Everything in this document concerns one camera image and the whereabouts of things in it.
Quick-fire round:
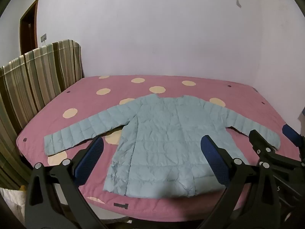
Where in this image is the pink polka-dot bed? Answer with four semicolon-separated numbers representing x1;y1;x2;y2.
15;75;302;222

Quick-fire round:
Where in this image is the brown wooden door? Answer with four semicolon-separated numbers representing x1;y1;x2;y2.
19;0;40;55

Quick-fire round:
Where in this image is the striped fabric headboard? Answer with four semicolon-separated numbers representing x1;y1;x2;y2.
0;39;84;191

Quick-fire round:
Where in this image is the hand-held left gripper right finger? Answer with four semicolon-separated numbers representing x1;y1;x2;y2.
197;135;282;229

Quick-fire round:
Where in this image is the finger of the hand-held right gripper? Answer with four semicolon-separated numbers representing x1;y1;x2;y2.
248;129;305;171
282;123;305;149

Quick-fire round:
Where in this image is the white bag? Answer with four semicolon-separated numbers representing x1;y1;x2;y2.
0;187;26;222

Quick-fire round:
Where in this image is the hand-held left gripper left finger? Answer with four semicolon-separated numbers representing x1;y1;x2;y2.
24;137;104;229

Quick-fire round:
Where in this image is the light blue quilted jacket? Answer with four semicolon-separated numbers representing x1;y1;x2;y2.
43;94;281;199

